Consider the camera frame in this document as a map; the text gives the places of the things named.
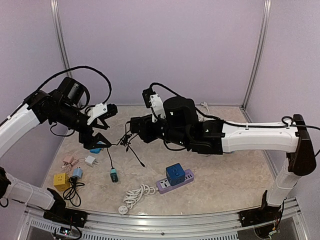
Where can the purple power strip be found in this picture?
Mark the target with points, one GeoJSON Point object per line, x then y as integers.
{"type": "Point", "coordinates": [132, 197]}

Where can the left aluminium frame post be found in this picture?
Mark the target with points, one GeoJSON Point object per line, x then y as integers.
{"type": "Point", "coordinates": [55, 11]}

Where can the yellow cube socket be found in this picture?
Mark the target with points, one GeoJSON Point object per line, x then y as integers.
{"type": "Point", "coordinates": [61, 182]}

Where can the teal power strip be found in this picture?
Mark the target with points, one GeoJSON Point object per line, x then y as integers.
{"type": "Point", "coordinates": [206, 107]}

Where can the aluminium frame post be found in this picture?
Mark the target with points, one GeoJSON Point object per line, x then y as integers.
{"type": "Point", "coordinates": [258, 53]}
{"type": "Point", "coordinates": [55, 11]}

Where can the white wall charger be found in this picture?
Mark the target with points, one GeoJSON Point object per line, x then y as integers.
{"type": "Point", "coordinates": [90, 160]}

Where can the right aluminium frame post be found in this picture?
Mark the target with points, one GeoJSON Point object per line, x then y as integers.
{"type": "Point", "coordinates": [258, 53]}

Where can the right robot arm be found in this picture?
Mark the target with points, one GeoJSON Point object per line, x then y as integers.
{"type": "Point", "coordinates": [176, 121]}

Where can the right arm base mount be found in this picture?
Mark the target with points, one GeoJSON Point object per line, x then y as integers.
{"type": "Point", "coordinates": [258, 216]}

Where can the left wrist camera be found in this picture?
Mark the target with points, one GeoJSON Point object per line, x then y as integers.
{"type": "Point", "coordinates": [101, 111]}

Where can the pale blue round charger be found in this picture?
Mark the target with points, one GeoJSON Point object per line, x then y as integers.
{"type": "Point", "coordinates": [77, 173]}

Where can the light blue flat charger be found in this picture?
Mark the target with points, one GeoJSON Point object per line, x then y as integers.
{"type": "Point", "coordinates": [97, 150]}

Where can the front aluminium rail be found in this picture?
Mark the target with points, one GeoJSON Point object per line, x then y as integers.
{"type": "Point", "coordinates": [208, 226]}

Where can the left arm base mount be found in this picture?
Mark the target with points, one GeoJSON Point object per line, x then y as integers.
{"type": "Point", "coordinates": [68, 216]}

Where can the black charger with cable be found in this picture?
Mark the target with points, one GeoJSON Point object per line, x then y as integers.
{"type": "Point", "coordinates": [125, 141]}

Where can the pink charger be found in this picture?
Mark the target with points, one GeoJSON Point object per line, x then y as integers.
{"type": "Point", "coordinates": [70, 161]}

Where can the teal charger with cable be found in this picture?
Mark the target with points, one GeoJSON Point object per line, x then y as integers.
{"type": "Point", "coordinates": [113, 172]}

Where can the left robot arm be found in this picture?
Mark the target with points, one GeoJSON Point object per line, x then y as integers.
{"type": "Point", "coordinates": [58, 106]}

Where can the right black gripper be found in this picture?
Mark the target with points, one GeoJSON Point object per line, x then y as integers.
{"type": "Point", "coordinates": [143, 132]}

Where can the blue cube socket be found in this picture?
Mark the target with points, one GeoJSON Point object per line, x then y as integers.
{"type": "Point", "coordinates": [175, 174]}

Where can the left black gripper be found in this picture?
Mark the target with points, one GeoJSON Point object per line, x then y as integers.
{"type": "Point", "coordinates": [89, 143]}

